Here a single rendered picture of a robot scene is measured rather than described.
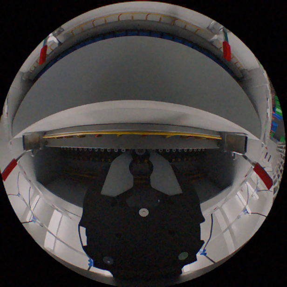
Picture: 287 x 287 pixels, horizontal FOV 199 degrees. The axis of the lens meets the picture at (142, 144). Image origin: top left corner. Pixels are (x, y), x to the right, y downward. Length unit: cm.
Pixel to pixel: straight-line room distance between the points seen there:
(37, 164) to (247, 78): 65
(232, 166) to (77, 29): 48
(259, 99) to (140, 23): 29
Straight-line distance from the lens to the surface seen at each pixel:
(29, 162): 34
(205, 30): 22
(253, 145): 28
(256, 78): 32
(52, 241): 288
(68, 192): 30
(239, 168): 30
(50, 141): 16
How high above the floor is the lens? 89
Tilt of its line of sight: 26 degrees up
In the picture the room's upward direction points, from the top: 178 degrees counter-clockwise
